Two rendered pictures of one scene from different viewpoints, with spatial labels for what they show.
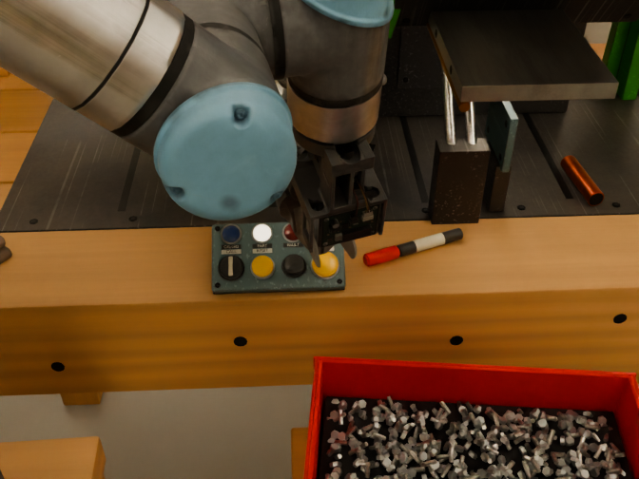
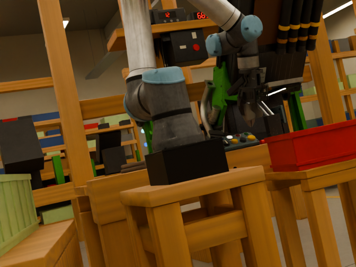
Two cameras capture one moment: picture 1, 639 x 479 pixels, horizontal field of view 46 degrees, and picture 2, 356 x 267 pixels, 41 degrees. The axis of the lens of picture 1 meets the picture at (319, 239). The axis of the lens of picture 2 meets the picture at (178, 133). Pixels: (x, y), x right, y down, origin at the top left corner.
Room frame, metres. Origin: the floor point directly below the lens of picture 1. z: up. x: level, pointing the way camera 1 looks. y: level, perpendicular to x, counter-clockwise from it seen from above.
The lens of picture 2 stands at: (-1.00, 0.73, 0.91)
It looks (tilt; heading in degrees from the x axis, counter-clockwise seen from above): 3 degrees up; 344
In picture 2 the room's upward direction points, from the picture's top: 12 degrees counter-clockwise
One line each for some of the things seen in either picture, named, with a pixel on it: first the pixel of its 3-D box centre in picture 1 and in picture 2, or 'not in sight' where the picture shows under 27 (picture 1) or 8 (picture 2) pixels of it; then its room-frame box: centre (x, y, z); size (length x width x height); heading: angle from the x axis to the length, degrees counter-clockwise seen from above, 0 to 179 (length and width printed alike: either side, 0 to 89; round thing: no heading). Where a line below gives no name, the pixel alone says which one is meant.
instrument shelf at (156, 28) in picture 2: not in sight; (198, 30); (1.24, -0.12, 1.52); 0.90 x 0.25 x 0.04; 93
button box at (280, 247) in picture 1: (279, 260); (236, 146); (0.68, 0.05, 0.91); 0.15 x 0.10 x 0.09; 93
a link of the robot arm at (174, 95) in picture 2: not in sight; (165, 90); (0.31, 0.37, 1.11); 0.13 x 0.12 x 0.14; 12
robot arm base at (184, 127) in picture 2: not in sight; (175, 130); (0.31, 0.37, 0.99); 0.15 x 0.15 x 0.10
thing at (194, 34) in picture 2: not in sight; (185, 48); (1.18, -0.01, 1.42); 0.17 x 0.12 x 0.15; 93
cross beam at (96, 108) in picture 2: not in sight; (203, 90); (1.35, -0.11, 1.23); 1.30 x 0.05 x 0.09; 93
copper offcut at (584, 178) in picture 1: (581, 180); not in sight; (0.84, -0.35, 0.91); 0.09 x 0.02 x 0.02; 9
